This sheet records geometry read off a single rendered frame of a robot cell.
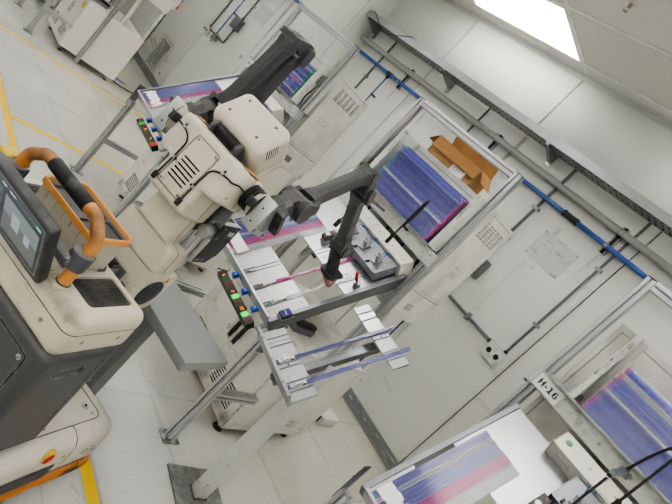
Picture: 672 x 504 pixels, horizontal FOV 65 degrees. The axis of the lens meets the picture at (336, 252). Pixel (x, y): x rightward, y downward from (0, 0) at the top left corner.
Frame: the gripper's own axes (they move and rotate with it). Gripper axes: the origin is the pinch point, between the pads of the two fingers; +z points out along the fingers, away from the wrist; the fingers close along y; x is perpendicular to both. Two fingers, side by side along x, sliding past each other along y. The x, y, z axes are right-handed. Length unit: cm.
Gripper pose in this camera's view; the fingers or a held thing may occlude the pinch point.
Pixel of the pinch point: (328, 284)
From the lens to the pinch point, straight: 241.3
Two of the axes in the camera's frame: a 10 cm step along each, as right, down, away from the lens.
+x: -8.6, 2.1, -4.7
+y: -4.9, -6.3, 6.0
